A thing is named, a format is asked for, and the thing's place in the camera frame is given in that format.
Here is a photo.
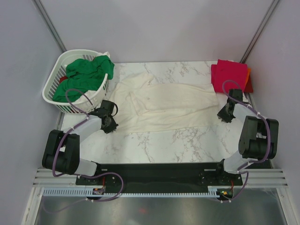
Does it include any folded dark red t shirt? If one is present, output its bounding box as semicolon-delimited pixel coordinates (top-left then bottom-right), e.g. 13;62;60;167
244;75;254;93

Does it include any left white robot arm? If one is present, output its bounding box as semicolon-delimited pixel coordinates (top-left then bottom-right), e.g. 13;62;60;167
42;100;119;184

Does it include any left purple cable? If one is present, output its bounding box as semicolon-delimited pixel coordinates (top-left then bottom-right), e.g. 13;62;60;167
38;88;125;215

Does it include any folded orange t shirt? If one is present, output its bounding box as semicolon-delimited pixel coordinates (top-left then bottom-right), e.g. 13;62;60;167
245;67;251;87

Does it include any cream white t shirt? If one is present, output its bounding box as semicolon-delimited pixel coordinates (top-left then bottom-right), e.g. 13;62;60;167
109;73;220;134

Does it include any white slotted cable duct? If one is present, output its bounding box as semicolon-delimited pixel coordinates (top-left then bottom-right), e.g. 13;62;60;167
42;186;233;198

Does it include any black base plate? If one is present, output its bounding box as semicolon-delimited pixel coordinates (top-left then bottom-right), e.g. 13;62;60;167
76;162;243;193

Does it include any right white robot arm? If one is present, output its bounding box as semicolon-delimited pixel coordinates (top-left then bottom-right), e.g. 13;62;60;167
214;89;279;185

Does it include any right corner metal profile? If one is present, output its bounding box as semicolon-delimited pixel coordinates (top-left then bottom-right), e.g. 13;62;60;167
240;0;281;64

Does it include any red t shirt in basket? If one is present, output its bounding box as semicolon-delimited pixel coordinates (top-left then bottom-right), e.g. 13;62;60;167
59;76;67;83

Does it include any corner metal profile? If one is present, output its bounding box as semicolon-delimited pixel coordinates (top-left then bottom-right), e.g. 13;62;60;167
32;0;67;52
240;0;281;64

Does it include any purple cable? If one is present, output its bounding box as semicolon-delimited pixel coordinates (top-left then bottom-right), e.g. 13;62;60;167
217;80;275;204
38;88;125;215

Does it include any green t shirt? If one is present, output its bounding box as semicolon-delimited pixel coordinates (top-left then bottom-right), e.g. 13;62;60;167
52;55;114;103

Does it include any folded magenta t shirt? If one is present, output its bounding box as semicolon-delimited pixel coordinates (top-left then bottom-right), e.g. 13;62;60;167
211;60;248;93

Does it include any left corner metal profile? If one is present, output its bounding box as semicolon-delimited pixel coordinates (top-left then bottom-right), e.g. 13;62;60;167
32;0;67;52

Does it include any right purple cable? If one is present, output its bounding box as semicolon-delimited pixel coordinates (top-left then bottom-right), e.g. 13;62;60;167
217;80;275;204

